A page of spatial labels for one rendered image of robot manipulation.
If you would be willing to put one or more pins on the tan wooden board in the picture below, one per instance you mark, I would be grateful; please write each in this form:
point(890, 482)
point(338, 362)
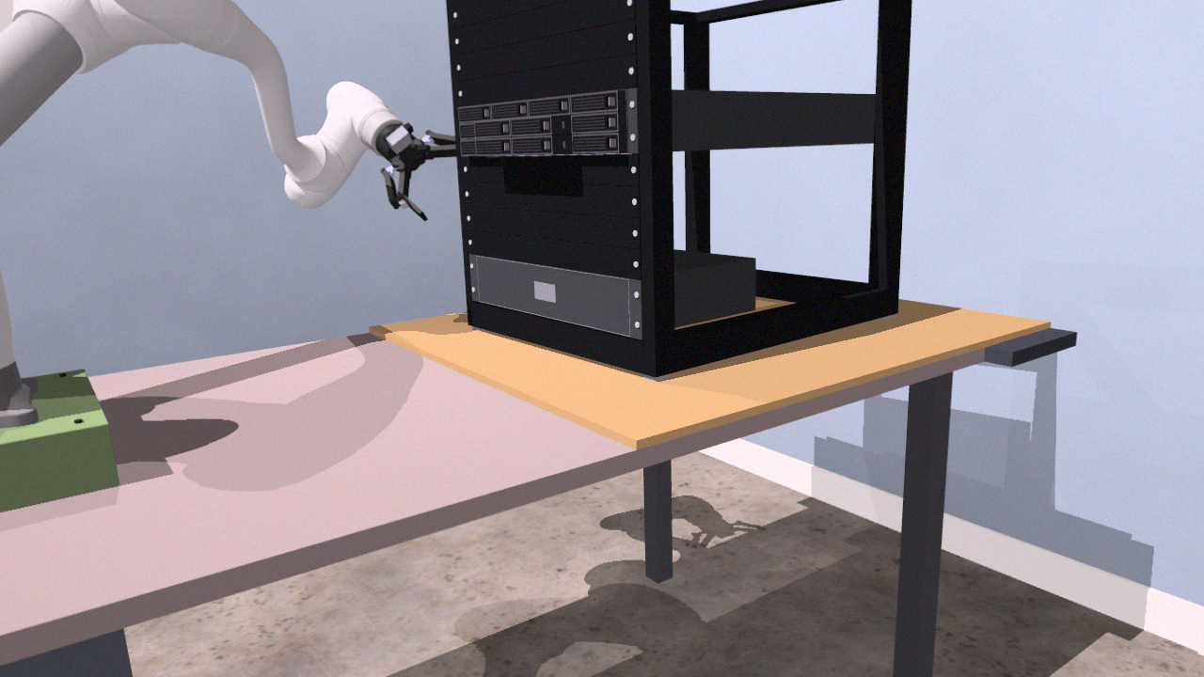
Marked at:
point(639, 413)

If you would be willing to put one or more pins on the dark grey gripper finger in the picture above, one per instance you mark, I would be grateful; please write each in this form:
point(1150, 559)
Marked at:
point(447, 150)
point(403, 188)

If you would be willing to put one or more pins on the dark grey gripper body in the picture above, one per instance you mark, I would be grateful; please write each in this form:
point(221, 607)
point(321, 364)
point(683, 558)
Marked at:
point(413, 158)

